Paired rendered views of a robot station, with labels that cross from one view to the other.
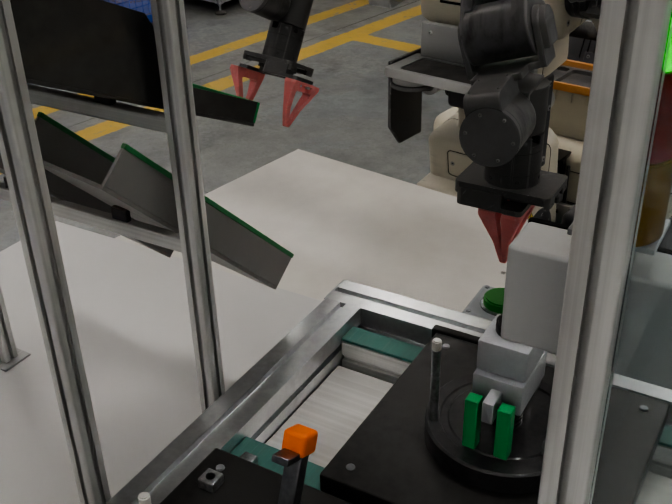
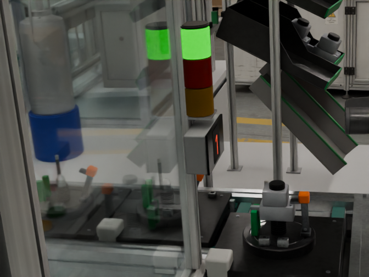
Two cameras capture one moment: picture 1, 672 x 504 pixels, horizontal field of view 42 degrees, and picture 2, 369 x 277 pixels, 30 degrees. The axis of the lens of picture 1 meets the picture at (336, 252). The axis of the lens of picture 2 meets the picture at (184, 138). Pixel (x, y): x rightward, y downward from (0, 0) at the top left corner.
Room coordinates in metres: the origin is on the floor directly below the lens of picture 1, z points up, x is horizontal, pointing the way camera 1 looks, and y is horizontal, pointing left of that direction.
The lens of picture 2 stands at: (0.13, -1.25, 1.62)
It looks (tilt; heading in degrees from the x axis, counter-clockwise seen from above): 19 degrees down; 75
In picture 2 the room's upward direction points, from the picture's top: 4 degrees counter-clockwise
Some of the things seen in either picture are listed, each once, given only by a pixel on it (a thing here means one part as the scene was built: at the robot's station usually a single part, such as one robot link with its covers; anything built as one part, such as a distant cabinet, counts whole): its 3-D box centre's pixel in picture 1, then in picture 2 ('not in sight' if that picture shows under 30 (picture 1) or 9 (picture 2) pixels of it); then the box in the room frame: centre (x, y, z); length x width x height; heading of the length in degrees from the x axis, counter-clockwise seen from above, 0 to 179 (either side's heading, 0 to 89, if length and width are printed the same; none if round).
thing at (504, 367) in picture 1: (507, 361); (272, 199); (0.58, -0.14, 1.06); 0.08 x 0.04 x 0.07; 149
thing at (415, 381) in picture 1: (502, 444); (279, 245); (0.59, -0.15, 0.96); 0.24 x 0.24 x 0.02; 59
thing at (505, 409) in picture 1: (504, 431); (254, 222); (0.55, -0.13, 1.01); 0.01 x 0.01 x 0.05; 59
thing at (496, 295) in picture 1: (501, 303); not in sight; (0.82, -0.18, 0.96); 0.04 x 0.04 x 0.02
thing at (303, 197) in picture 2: not in sight; (300, 211); (0.63, -0.17, 1.04); 0.04 x 0.02 x 0.08; 149
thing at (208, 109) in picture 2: not in sight; (199, 99); (0.45, -0.16, 1.28); 0.05 x 0.05 x 0.05
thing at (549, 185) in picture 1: (513, 161); not in sight; (0.82, -0.18, 1.13); 0.10 x 0.07 x 0.07; 60
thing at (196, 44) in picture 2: not in sight; (195, 42); (0.45, -0.16, 1.38); 0.05 x 0.05 x 0.05
